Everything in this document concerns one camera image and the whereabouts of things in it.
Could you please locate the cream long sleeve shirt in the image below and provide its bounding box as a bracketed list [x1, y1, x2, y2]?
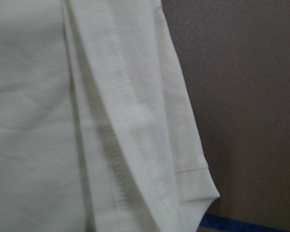
[0, 0, 219, 232]

